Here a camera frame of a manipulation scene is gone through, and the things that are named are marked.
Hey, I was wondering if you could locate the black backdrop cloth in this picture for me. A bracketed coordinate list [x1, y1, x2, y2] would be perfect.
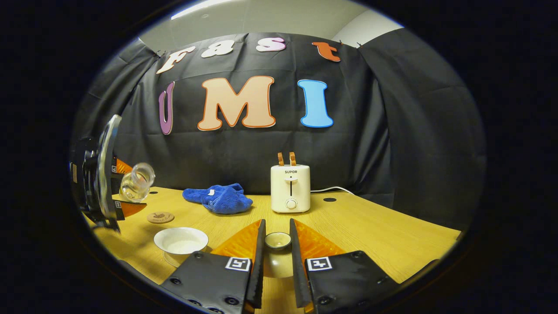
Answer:
[70, 28, 487, 228]

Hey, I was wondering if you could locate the white teacup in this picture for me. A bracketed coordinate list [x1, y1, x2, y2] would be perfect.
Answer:
[153, 227, 209, 255]

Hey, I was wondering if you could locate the clear glass water bottle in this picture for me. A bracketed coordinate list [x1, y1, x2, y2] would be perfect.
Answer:
[119, 162, 156, 203]

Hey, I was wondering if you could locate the white power cable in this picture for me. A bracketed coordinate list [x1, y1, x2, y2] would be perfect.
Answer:
[310, 186, 355, 195]

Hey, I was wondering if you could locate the ceiling light panel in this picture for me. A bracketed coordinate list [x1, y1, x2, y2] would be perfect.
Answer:
[171, 0, 236, 20]

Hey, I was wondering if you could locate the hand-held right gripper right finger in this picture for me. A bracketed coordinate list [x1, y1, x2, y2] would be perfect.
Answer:
[289, 218, 399, 314]

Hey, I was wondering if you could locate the blue towel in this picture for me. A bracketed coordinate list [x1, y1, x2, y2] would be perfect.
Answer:
[182, 183, 254, 215]

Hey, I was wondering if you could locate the cream toaster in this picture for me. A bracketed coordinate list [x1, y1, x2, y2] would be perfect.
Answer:
[270, 164, 311, 213]

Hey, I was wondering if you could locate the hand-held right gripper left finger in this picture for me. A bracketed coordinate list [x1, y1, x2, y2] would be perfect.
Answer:
[160, 219, 267, 314]

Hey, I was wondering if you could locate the white teacup lid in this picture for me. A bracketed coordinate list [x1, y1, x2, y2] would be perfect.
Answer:
[262, 232, 298, 279]

